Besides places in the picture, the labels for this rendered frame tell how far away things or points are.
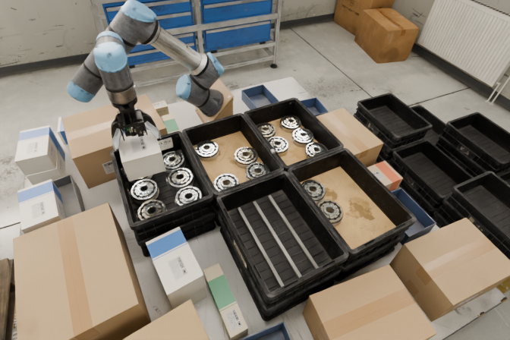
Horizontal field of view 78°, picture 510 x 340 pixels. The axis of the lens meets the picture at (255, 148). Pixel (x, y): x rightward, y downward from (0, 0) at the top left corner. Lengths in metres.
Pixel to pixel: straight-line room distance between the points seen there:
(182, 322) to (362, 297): 0.54
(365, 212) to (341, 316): 0.42
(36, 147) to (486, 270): 1.78
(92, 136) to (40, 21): 2.53
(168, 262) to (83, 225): 0.33
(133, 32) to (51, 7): 2.59
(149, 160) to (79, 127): 0.64
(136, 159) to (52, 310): 0.47
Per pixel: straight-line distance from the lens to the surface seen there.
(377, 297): 1.14
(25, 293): 1.20
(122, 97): 0.94
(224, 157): 1.42
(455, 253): 1.34
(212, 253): 1.30
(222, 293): 1.17
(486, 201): 2.14
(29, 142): 1.68
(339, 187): 1.37
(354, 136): 1.57
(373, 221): 1.31
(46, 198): 1.46
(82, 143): 1.54
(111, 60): 0.88
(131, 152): 1.06
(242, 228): 1.20
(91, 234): 1.21
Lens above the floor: 1.86
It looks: 45 degrees down
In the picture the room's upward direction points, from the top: 3 degrees clockwise
